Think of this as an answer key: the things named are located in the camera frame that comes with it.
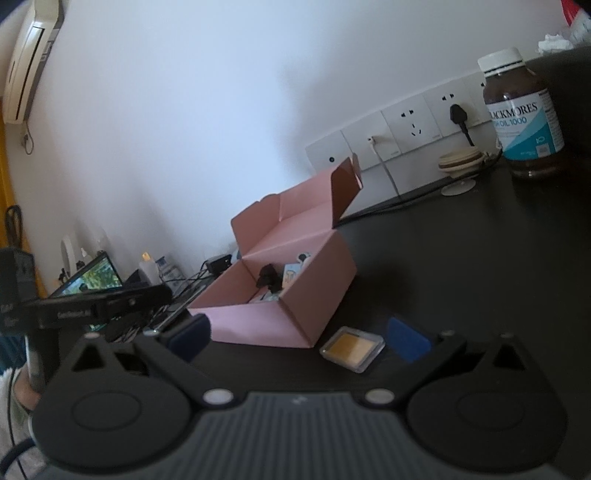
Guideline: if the clear case with yellow pad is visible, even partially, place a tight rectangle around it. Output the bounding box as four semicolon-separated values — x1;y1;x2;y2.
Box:
320;327;386;374

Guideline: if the illustrated card packet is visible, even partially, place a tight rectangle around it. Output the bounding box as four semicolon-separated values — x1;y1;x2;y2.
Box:
281;252;311;289

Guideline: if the person's left hand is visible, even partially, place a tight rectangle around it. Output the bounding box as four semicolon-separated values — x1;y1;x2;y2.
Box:
13;365;41;412

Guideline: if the open laptop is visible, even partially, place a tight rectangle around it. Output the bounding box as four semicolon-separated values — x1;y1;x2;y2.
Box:
50;252;123;298

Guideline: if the white bottle yellow cap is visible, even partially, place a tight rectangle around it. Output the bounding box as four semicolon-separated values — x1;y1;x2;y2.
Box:
138;252;161;285

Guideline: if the black power adapter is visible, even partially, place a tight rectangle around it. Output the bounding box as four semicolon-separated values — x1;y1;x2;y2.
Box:
204;254;232;276

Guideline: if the black item in box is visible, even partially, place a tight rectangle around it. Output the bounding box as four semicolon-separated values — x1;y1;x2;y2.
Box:
256;264;283;293

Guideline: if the pink cardboard box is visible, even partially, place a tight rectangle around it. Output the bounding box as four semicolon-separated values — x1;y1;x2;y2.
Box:
188;156;363;348

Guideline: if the brown supplement bottle white cap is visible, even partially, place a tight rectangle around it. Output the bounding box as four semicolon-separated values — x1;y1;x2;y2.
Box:
478;47;564;178

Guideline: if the white air conditioner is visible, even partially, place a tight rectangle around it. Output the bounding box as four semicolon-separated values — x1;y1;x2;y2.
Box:
2;0;64;124

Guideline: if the white crumpled tissue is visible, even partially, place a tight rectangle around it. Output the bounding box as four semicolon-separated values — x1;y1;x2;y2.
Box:
538;34;574;56

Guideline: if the white charging cable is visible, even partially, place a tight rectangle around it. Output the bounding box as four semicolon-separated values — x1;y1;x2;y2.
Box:
368;135;401;200

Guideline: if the black power plug with cable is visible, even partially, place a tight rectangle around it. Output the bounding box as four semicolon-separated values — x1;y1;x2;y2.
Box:
450;104;475;147

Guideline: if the white wall socket panel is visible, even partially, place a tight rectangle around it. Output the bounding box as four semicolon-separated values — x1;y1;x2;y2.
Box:
305;71;489;172

